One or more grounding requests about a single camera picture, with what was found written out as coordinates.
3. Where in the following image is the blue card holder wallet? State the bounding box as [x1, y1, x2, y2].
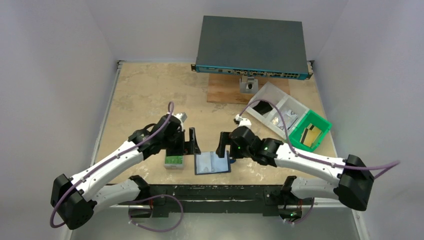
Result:
[194, 150, 236, 175]

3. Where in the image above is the grey metal stand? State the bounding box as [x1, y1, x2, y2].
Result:
[239, 76, 259, 94]

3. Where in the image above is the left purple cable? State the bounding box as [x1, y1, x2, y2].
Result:
[49, 101, 184, 233]

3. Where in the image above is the blue network switch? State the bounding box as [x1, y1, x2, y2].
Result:
[191, 15, 313, 80]

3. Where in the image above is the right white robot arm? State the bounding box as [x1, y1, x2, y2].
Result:
[215, 126, 375, 211]

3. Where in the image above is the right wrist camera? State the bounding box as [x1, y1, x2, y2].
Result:
[234, 114, 252, 129]

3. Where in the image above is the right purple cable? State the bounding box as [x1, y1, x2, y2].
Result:
[236, 99, 401, 225]

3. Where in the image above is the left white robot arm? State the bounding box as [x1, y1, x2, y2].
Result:
[50, 113, 201, 230]

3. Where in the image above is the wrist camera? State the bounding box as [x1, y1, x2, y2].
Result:
[234, 114, 252, 129]
[174, 112, 188, 123]

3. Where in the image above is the black card in bin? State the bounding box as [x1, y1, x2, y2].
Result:
[252, 100, 273, 116]

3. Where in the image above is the white blue card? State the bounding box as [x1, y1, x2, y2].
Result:
[281, 108, 298, 130]

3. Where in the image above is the wooden board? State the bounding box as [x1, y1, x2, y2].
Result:
[206, 73, 290, 104]

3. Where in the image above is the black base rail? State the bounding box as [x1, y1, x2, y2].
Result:
[116, 184, 314, 220]

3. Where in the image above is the purple cable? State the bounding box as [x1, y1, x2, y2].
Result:
[49, 101, 184, 233]
[236, 99, 401, 225]

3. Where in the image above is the green card box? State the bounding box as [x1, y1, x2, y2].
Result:
[163, 155, 184, 170]

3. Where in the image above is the gold card black stripe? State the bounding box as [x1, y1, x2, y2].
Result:
[301, 124, 322, 148]

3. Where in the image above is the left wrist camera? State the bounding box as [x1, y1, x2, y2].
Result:
[174, 112, 188, 123]

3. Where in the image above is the green plastic bin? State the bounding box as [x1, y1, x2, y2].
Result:
[289, 110, 332, 152]

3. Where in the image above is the clear plastic bin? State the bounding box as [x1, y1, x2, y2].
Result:
[264, 96, 310, 140]
[245, 82, 289, 121]

